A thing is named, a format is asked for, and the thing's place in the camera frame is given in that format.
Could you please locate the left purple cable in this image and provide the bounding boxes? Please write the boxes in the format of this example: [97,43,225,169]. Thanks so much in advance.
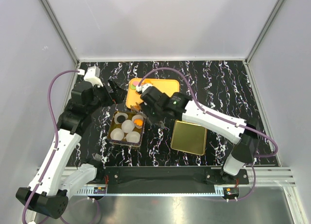
[21,69,100,224]

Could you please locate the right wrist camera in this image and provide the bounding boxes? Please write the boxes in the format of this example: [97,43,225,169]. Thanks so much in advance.
[136,83,153,94]

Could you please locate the purple cable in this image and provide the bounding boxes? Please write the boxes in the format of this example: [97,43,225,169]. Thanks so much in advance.
[21,69,100,224]
[138,67,279,202]

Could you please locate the white paper cup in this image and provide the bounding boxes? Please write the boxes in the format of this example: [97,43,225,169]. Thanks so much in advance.
[121,120,135,134]
[114,112,128,124]
[110,128,124,141]
[132,115,144,129]
[126,131,140,143]

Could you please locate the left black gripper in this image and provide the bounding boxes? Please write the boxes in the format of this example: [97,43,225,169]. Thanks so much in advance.
[87,78,127,114]

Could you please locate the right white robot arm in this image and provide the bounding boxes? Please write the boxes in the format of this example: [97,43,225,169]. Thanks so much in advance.
[136,84,259,183]

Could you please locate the orange fish cookie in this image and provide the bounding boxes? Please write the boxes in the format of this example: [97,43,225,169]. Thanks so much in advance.
[144,79,153,85]
[134,119,143,126]

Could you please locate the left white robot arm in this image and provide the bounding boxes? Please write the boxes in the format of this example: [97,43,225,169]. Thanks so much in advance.
[16,80,127,219]

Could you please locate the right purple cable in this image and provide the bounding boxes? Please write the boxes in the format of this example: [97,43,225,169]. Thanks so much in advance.
[138,67,279,202]

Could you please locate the black sandwich cookie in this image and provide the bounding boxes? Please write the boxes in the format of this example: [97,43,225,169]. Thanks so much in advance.
[116,115,127,123]

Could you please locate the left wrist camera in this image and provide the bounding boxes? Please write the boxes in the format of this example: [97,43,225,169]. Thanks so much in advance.
[84,66,104,87]

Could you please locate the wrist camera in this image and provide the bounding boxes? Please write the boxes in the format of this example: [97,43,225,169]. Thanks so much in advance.
[84,66,104,87]
[136,83,153,94]

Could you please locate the yellow plastic tray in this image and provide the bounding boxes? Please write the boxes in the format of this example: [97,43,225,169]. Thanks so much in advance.
[126,78,180,109]

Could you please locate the gold tin lid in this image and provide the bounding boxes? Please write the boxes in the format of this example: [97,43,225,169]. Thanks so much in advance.
[171,121,207,155]

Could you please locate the gold cookie tin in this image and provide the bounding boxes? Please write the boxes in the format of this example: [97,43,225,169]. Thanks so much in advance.
[107,111,146,147]

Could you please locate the metal tongs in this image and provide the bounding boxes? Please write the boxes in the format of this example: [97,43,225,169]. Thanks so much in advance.
[133,112,147,121]

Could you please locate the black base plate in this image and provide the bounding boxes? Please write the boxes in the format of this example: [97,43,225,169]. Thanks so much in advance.
[104,166,249,195]

